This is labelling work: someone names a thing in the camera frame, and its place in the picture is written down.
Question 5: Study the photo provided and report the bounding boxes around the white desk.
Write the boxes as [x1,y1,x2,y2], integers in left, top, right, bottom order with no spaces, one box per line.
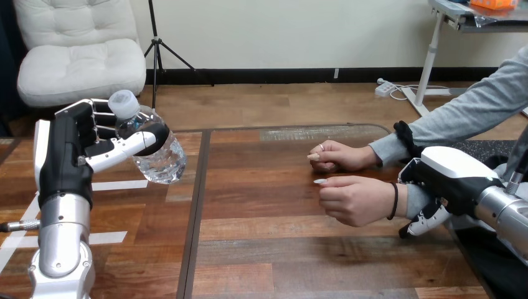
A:
[401,0,528,119]

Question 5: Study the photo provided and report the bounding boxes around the black tripod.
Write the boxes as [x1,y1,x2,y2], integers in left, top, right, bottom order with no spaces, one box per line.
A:
[143,0,215,111]

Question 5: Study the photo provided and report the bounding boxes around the person's hand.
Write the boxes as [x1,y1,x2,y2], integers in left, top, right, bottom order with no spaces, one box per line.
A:
[313,176,409,228]
[306,140,383,174]

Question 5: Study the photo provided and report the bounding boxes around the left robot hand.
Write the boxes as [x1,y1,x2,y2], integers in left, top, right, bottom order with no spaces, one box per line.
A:
[34,98,171,210]

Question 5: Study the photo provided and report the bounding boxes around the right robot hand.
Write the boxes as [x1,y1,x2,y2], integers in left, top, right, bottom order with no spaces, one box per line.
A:
[397,146,506,240]

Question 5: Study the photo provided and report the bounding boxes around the clear water bottle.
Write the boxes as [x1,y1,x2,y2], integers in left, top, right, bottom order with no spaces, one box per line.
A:
[107,89,188,186]

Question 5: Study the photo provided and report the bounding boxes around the white power strip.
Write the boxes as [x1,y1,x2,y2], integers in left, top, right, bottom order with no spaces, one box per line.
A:
[374,80,397,98]

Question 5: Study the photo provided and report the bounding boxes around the orange thing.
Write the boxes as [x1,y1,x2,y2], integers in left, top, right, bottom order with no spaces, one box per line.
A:
[469,0,520,11]

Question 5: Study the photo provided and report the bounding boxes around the white cushioned chair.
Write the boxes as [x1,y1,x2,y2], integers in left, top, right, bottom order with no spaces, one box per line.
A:
[12,0,148,109]

